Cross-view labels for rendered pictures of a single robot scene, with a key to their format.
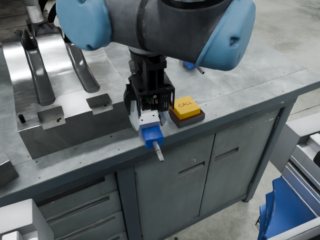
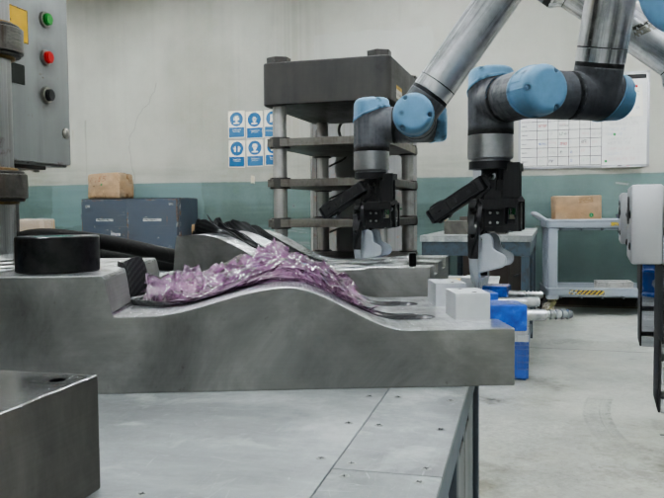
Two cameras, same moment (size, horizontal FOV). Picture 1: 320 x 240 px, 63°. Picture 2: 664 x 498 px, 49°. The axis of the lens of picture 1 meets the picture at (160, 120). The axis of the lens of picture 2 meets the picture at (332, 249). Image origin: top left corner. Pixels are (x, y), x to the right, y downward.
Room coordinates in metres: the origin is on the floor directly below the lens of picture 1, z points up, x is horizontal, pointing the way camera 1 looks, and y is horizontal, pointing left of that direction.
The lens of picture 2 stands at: (-0.17, 1.12, 0.97)
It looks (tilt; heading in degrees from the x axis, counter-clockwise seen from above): 3 degrees down; 311
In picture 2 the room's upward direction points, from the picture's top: 1 degrees counter-clockwise
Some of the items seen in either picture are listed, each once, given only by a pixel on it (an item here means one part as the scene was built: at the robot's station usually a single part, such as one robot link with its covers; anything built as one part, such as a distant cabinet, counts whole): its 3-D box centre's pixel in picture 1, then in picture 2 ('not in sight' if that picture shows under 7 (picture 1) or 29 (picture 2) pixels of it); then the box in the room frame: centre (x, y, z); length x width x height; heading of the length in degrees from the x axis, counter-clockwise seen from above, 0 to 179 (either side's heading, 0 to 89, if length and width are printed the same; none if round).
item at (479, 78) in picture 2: not in sight; (491, 101); (0.43, 0.02, 1.14); 0.09 x 0.08 x 0.11; 150
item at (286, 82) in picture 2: not in sight; (353, 202); (3.55, -3.45, 1.03); 1.54 x 0.94 x 2.06; 114
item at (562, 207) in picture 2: not in sight; (575, 210); (2.57, -5.48, 0.94); 0.41 x 0.33 x 0.29; 32
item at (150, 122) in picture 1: (153, 139); (502, 292); (0.41, 0.01, 0.83); 0.13 x 0.05 x 0.05; 17
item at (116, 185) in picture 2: not in sight; (111, 186); (7.10, -3.51, 1.26); 0.42 x 0.33 x 0.29; 24
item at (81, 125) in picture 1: (61, 68); (284, 273); (0.65, 0.28, 0.87); 0.50 x 0.26 x 0.14; 27
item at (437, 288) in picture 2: not in sight; (485, 302); (0.26, 0.33, 0.86); 0.13 x 0.05 x 0.05; 44
